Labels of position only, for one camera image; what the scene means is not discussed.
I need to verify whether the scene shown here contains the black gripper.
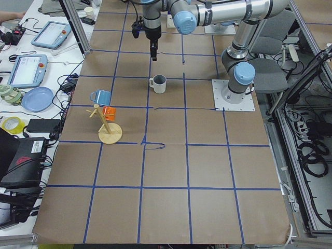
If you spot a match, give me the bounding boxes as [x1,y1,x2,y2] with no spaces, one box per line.
[144,17,161,61]

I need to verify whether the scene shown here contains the white ribbed mug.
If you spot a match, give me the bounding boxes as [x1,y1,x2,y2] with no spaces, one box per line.
[149,75,167,94]

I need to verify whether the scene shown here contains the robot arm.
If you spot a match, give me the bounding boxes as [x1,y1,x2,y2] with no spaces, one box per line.
[132,0,289,104]

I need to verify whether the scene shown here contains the blue mug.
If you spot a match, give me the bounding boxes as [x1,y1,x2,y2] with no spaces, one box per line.
[90,89,112,106]

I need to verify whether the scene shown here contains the orange mug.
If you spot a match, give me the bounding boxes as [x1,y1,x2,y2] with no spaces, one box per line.
[102,106,116,121]

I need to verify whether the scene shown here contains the wooden mug tree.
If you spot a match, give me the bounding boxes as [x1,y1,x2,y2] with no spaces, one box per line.
[86,104,122,144]

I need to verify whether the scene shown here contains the teach pendant far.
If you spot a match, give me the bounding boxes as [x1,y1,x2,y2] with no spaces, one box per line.
[31,21,72,49]

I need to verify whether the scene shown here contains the teach pendant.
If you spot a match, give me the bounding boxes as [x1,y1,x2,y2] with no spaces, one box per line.
[31,21,72,49]
[7,54,48,89]

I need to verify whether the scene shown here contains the grey office chair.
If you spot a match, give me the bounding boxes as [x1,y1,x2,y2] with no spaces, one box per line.
[249,9,295,94]

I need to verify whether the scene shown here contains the teach pendant near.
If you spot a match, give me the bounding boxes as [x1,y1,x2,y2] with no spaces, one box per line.
[7,54,48,89]

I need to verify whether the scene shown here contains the blue plate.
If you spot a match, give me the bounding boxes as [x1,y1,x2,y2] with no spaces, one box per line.
[21,87,54,112]

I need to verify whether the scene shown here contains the black power adapter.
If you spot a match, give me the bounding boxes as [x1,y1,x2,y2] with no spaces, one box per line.
[26,119,60,133]

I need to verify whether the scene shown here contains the yellow tape roll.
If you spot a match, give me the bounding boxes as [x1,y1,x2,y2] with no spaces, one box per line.
[2,117,25,135]

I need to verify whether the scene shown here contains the black laptop box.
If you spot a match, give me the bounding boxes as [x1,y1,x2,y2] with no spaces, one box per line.
[1,129,47,189]

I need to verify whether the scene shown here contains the aluminium frame post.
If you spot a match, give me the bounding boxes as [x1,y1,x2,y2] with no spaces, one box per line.
[59,0,91,55]

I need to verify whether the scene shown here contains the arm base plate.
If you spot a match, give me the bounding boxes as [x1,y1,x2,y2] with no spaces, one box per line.
[212,79,255,112]

